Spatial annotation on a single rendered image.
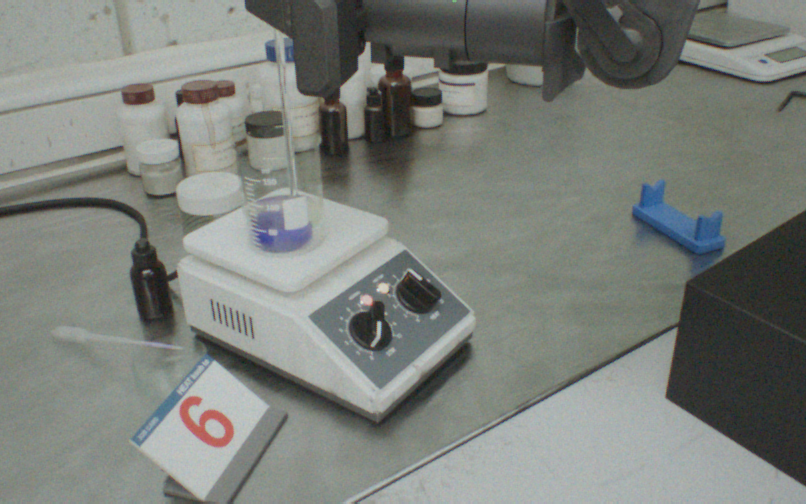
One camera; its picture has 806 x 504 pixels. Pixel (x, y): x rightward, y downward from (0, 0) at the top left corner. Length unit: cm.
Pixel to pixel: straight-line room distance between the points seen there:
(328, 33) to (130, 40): 64
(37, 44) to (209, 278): 49
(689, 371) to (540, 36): 25
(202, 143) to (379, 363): 44
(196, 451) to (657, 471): 29
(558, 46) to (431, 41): 8
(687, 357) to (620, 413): 6
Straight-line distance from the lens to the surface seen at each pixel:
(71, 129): 101
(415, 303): 59
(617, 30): 45
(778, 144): 109
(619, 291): 72
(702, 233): 79
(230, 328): 62
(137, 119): 95
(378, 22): 50
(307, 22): 44
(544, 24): 48
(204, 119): 91
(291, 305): 56
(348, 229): 61
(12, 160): 101
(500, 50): 48
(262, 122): 94
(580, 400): 59
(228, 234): 62
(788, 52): 141
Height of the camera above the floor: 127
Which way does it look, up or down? 29 degrees down
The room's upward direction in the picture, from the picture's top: 1 degrees counter-clockwise
